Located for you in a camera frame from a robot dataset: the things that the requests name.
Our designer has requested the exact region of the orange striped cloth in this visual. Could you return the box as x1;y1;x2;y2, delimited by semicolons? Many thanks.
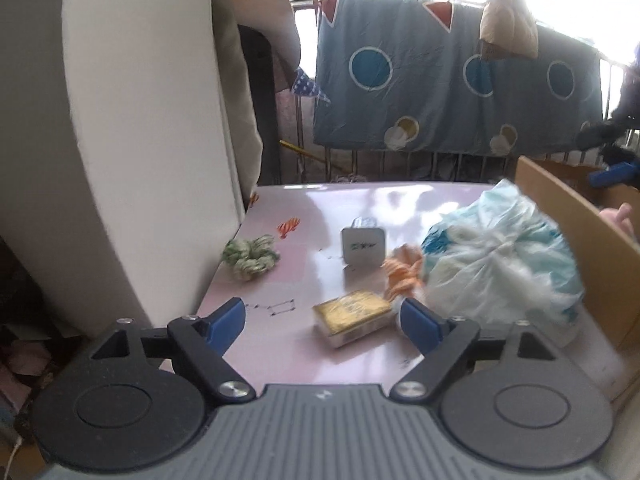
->
384;244;427;303

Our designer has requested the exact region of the brown cardboard box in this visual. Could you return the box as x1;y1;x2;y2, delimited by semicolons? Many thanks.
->
515;155;640;352

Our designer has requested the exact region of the green white knitted cloth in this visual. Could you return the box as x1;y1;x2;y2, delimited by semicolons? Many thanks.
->
222;234;281;279

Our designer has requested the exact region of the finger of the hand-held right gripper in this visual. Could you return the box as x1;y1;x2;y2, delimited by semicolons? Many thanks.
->
575;121;632;151
589;161;640;188

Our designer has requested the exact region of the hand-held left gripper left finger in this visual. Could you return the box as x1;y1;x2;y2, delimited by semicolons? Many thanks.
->
90;297;257;405

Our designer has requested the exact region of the yellow scouring sponge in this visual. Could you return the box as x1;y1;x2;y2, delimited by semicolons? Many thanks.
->
312;290;394;350

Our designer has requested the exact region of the white tissue packet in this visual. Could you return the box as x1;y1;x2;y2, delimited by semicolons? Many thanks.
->
341;216;387;267

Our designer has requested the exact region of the metal railing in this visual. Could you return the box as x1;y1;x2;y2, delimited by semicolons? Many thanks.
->
287;0;640;184

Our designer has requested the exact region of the tan hanging garment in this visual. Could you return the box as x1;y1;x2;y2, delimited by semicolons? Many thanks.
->
479;0;540;59

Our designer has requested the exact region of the yellow pole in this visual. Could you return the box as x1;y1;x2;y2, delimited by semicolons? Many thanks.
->
279;139;328;163

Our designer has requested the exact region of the blue dotted bedsheet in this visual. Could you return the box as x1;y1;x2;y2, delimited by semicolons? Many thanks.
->
312;0;604;157

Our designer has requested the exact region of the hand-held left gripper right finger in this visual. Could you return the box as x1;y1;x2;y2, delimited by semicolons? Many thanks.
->
390;298;558;405

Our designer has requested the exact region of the pink towel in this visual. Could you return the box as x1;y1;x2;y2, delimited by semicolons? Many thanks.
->
600;202;638;236

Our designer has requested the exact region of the star pattern cloth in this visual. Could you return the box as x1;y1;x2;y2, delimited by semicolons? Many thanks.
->
291;66;332;105

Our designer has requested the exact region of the beige hanging cloth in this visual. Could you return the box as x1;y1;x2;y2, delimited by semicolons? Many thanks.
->
210;0;304;202

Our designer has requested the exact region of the light blue soft bundle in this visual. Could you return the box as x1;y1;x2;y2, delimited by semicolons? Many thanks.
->
421;178;587;327

